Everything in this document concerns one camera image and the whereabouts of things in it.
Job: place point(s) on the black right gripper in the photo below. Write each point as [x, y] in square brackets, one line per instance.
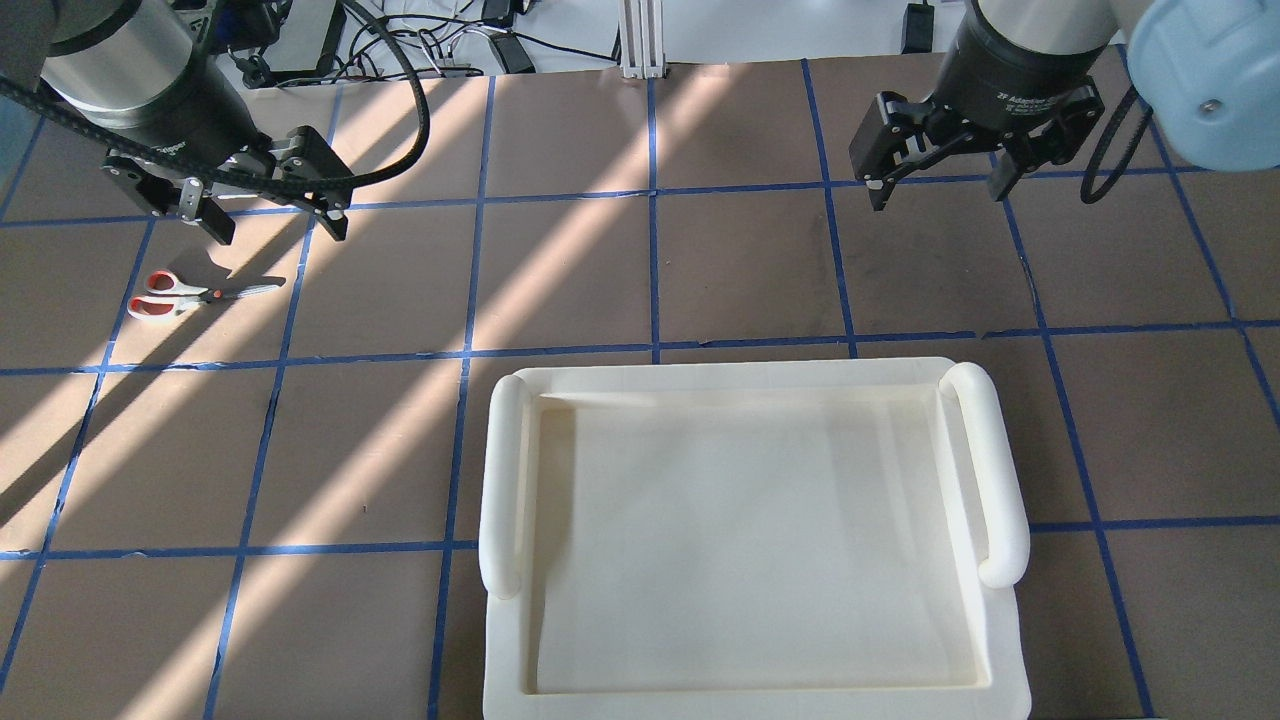
[1015, 62]

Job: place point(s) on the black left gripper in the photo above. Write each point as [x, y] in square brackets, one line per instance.
[185, 128]

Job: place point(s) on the red handled scissors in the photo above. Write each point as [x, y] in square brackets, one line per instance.
[164, 295]

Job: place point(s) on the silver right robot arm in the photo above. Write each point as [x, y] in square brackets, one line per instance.
[1207, 70]

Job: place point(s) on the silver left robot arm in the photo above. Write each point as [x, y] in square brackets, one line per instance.
[81, 49]

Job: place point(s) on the black right power adapter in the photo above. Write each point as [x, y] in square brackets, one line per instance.
[917, 28]

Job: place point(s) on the black power adapter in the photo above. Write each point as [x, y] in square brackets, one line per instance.
[511, 55]
[917, 28]

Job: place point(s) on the white cabinet top tray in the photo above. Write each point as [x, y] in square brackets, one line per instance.
[832, 539]

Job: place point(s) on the aluminium frame post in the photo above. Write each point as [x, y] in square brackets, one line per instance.
[642, 46]

